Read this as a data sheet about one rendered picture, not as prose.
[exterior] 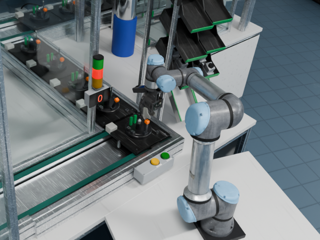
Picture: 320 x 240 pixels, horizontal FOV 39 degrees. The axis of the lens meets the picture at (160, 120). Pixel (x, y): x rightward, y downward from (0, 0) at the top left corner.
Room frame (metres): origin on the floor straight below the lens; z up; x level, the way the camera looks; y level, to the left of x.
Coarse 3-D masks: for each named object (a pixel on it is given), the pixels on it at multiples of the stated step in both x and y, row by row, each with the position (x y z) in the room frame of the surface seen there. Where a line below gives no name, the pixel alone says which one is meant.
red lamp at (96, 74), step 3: (93, 69) 1.74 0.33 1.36; (102, 69) 1.75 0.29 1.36; (93, 72) 1.74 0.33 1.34; (96, 72) 1.73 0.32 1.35; (99, 72) 1.74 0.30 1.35; (102, 72) 1.75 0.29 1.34; (93, 75) 1.74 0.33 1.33; (96, 75) 1.73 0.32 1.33; (99, 75) 1.74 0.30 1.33; (102, 75) 1.75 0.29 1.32; (96, 78) 1.73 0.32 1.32; (99, 78) 1.74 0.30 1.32
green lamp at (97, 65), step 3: (93, 60) 1.74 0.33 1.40; (96, 60) 1.73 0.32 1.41; (99, 60) 1.74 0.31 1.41; (102, 60) 1.75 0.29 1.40; (93, 63) 1.74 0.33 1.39; (96, 63) 1.73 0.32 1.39; (99, 63) 1.73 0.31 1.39; (102, 63) 1.75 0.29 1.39; (93, 66) 1.74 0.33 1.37; (96, 66) 1.73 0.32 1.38; (99, 66) 1.74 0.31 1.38; (102, 66) 1.75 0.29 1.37; (96, 69) 1.73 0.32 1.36; (99, 69) 1.74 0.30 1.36
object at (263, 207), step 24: (216, 168) 1.76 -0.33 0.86; (240, 168) 1.79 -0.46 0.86; (144, 192) 1.51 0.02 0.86; (168, 192) 1.54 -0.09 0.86; (240, 192) 1.62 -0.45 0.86; (264, 192) 1.64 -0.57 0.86; (120, 216) 1.35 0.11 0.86; (144, 216) 1.37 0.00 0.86; (168, 216) 1.39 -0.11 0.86; (240, 216) 1.46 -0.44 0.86; (264, 216) 1.48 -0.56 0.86; (288, 216) 1.51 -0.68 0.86
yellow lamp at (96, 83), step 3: (93, 78) 1.74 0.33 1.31; (102, 78) 1.76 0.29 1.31; (93, 81) 1.74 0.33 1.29; (96, 81) 1.73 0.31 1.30; (99, 81) 1.74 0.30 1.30; (93, 84) 1.74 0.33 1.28; (96, 84) 1.73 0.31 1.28; (99, 84) 1.74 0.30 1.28; (93, 87) 1.74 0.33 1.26; (96, 87) 1.73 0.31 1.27; (99, 87) 1.74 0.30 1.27
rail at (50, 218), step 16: (160, 144) 1.76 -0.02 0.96; (176, 144) 1.79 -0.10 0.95; (144, 160) 1.63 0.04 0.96; (112, 176) 1.49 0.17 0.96; (128, 176) 1.54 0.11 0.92; (80, 192) 1.36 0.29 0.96; (96, 192) 1.40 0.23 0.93; (112, 192) 1.47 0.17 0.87; (48, 208) 1.25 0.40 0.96; (64, 208) 1.26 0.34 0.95; (80, 208) 1.33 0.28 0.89; (48, 224) 1.20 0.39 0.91
